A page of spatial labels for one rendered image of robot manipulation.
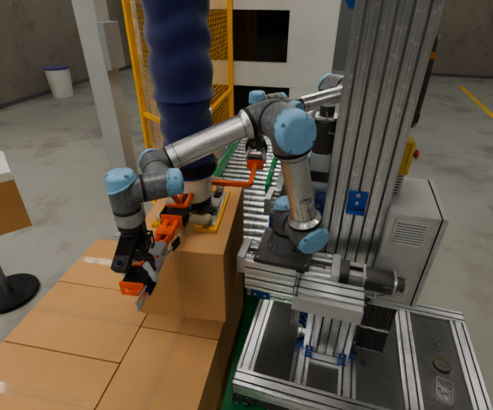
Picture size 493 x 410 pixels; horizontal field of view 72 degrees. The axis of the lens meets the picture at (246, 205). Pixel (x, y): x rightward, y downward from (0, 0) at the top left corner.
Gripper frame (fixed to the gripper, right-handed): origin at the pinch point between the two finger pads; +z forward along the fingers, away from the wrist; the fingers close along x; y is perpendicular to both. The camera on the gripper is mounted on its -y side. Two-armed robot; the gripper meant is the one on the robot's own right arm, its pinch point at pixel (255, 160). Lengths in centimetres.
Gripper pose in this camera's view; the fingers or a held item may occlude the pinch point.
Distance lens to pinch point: 176.3
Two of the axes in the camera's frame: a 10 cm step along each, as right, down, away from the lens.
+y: -1.3, 5.2, -8.5
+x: 9.9, 0.7, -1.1
